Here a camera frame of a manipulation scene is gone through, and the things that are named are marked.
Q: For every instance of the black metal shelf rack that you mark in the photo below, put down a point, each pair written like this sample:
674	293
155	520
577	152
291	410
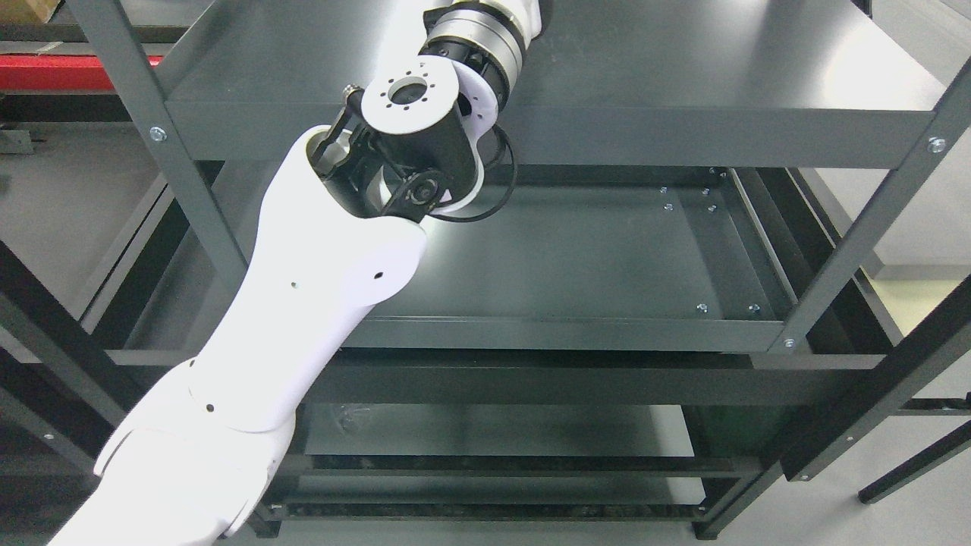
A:
661	314

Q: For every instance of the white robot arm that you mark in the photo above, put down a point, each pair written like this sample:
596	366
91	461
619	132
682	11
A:
339	232

